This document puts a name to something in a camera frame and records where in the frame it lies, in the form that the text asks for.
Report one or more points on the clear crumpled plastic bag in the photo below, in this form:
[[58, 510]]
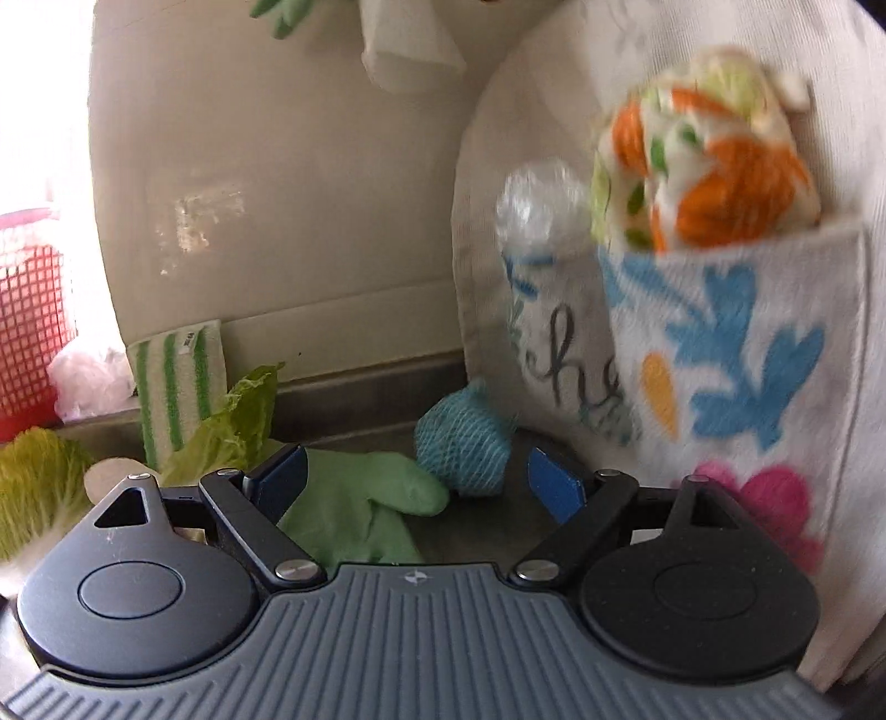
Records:
[[540, 208]]

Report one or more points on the blue mesh scrubber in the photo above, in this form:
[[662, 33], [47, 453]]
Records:
[[457, 443]]

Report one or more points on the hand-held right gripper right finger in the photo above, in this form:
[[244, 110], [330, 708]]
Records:
[[554, 484]]

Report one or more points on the white plastic bag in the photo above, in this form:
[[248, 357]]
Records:
[[83, 381]]

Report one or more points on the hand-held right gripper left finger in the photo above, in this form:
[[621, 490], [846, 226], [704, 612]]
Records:
[[280, 481]]

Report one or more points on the orange and green printed cloth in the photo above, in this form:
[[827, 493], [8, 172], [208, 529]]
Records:
[[727, 180]]

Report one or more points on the white hanging cloth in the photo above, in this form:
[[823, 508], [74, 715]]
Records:
[[408, 48]]

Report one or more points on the red plastic basket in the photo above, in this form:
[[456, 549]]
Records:
[[28, 318]]

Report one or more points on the green striped sponge cloth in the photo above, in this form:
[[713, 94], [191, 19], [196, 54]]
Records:
[[173, 374]]

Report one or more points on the white flower-print fabric organiser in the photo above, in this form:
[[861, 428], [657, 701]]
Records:
[[526, 104]]

